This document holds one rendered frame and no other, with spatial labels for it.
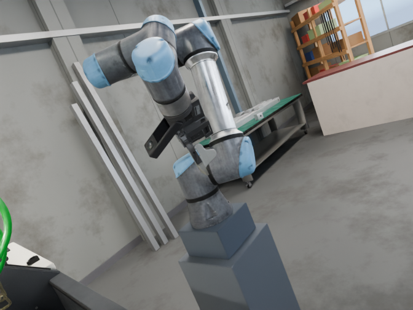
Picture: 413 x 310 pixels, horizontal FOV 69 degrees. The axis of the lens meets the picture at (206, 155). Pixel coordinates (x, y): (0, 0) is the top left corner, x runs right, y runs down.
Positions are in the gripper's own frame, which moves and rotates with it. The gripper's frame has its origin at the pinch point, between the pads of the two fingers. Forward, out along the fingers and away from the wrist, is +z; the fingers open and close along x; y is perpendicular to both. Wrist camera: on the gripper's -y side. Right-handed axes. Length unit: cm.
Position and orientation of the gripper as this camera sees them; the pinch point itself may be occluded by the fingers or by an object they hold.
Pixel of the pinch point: (192, 158)
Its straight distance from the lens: 83.1
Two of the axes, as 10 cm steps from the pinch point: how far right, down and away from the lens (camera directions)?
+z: 2.4, 5.5, 8.0
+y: 8.4, -5.4, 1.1
